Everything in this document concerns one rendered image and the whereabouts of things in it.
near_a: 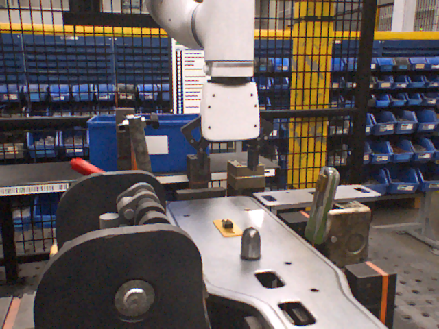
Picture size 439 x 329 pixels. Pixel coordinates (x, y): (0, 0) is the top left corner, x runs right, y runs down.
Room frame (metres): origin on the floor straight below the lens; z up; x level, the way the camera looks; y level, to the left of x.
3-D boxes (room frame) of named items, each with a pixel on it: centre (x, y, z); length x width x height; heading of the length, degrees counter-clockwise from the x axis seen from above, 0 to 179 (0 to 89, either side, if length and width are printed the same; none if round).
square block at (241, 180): (1.07, -0.07, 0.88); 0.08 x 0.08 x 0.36; 16
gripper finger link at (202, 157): (0.75, 0.04, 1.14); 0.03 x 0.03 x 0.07; 16
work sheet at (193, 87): (1.33, 0.04, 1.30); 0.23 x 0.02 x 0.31; 106
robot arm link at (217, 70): (0.77, -0.01, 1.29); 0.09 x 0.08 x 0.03; 106
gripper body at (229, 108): (0.77, -0.02, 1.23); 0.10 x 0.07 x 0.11; 106
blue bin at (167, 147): (1.16, 0.18, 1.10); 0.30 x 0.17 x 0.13; 98
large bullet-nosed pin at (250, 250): (0.65, -0.05, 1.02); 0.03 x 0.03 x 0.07
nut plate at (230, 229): (0.77, -0.02, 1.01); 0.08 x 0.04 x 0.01; 16
